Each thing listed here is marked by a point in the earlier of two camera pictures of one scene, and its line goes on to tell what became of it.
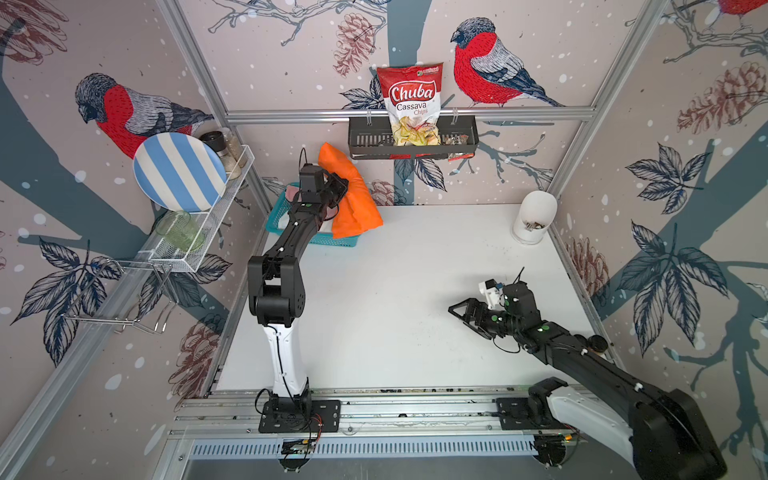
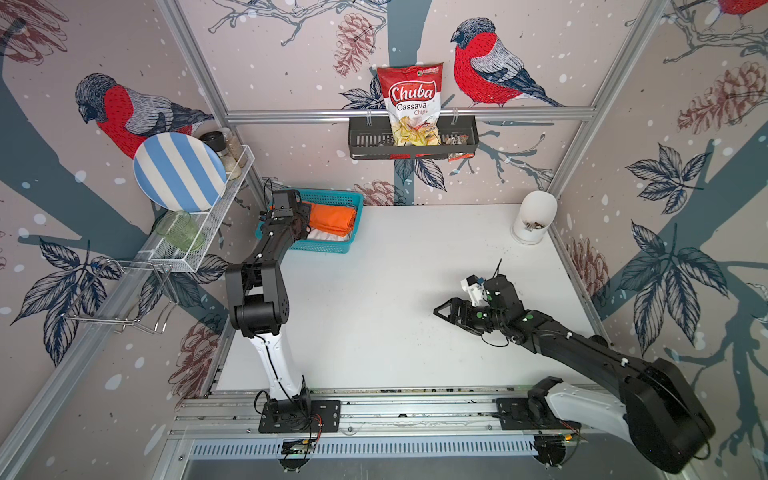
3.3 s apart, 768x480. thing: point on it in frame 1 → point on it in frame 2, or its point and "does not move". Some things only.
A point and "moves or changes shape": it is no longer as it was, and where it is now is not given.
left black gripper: [341, 187] → [304, 209]
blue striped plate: [181, 171] does not move
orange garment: [356, 212] moves or changes shape
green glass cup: [179, 228] does not move
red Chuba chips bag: [412, 97] does not move
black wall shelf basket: [369, 139] does not move
